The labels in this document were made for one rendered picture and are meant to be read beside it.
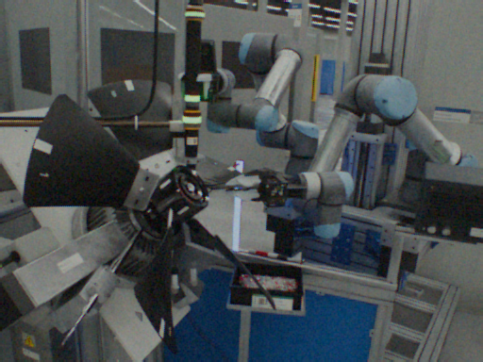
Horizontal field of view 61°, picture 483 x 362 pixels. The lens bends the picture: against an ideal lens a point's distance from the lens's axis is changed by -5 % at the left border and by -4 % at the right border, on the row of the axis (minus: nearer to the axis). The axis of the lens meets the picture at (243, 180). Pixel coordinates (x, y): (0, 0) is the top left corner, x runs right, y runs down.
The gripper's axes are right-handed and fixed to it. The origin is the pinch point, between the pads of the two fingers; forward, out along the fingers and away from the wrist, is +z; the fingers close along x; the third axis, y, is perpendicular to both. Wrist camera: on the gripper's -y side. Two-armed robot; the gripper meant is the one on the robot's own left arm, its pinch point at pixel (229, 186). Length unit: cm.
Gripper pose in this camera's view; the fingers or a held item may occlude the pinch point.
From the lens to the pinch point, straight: 116.6
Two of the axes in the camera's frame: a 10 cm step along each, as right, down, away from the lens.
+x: -0.7, 9.3, 3.7
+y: 2.7, 3.8, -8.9
